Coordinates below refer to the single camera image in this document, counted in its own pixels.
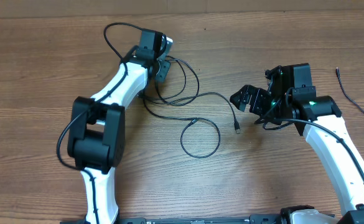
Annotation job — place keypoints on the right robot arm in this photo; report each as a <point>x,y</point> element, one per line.
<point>291,99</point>

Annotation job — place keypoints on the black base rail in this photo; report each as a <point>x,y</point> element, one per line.
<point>252,219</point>

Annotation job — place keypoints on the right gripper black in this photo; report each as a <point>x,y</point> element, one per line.
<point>258,95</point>

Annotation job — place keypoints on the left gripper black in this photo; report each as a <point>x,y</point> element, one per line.
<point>165,66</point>

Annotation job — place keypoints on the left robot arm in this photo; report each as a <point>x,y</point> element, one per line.
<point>96,133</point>

